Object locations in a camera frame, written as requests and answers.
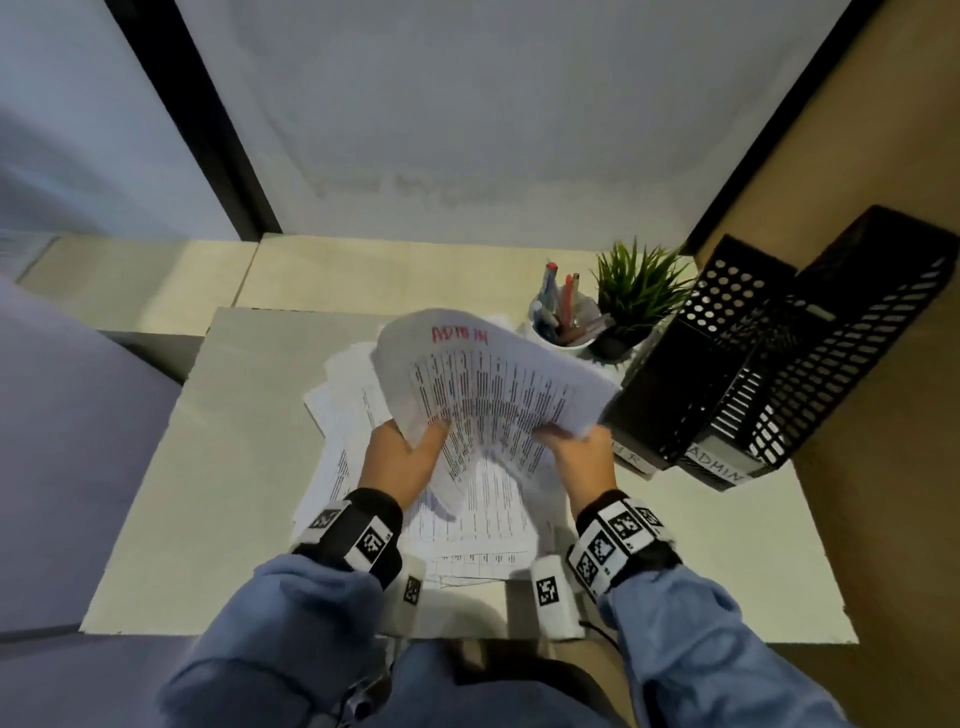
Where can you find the person's right hand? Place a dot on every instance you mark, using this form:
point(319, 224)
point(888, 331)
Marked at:
point(585, 465)

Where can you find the person's left hand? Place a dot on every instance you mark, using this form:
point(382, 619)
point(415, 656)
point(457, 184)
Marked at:
point(397, 465)

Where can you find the pile of printed papers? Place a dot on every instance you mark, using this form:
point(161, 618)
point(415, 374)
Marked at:
point(341, 405)

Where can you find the printed paper sheet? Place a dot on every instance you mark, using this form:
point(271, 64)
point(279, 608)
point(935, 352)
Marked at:
point(487, 375)

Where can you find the person's left forearm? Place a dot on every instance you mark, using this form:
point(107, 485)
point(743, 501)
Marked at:
point(285, 637)

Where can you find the person's right forearm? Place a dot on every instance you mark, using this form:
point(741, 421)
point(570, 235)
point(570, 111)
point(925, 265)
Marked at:
point(705, 660)

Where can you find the black left wrist band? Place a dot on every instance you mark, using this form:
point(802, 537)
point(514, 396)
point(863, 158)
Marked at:
point(352, 525)

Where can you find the black wrist band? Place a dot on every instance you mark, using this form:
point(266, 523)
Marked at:
point(352, 525)
point(622, 540)

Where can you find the black right wrist band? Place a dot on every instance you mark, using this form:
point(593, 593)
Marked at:
point(622, 540)

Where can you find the white pen cup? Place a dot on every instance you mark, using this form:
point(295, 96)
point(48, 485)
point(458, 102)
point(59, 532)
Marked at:
point(551, 349)

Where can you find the brown pen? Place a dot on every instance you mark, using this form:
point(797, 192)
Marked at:
point(589, 328)

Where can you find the orange pen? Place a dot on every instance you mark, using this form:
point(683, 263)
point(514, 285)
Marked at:
point(568, 300)

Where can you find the beige table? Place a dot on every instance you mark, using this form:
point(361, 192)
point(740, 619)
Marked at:
point(225, 487)

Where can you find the blue marker with red cap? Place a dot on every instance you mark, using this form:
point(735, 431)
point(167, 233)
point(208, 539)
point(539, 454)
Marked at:
point(549, 289)

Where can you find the green potted plant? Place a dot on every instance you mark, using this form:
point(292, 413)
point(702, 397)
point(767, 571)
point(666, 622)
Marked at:
point(637, 289)

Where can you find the grey partition panel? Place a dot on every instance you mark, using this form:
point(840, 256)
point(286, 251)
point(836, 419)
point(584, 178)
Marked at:
point(75, 465)

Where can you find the black corner trim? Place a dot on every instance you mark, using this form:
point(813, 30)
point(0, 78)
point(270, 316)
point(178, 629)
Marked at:
point(780, 120)

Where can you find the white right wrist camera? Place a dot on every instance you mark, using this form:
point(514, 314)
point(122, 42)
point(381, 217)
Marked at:
point(555, 600)

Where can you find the black wall post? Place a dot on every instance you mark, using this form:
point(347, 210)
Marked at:
point(195, 120)

